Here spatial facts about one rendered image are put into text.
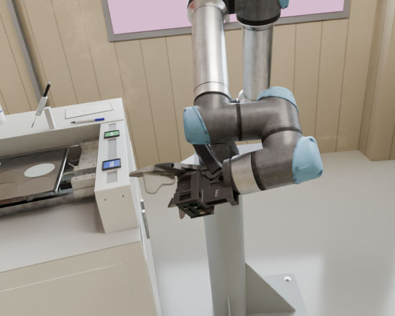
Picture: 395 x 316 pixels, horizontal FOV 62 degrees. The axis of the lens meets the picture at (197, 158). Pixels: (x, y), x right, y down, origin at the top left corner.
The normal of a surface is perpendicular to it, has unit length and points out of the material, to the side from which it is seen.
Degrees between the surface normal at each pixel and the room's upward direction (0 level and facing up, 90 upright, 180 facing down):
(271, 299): 90
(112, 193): 90
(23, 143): 90
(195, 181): 35
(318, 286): 0
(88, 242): 0
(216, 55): 43
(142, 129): 90
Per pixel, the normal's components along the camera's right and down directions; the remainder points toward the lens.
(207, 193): -0.47, -0.52
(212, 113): -0.11, -0.37
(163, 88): 0.01, 0.44
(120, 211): 0.22, 0.41
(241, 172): -0.42, -0.07
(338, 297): -0.09, -0.89
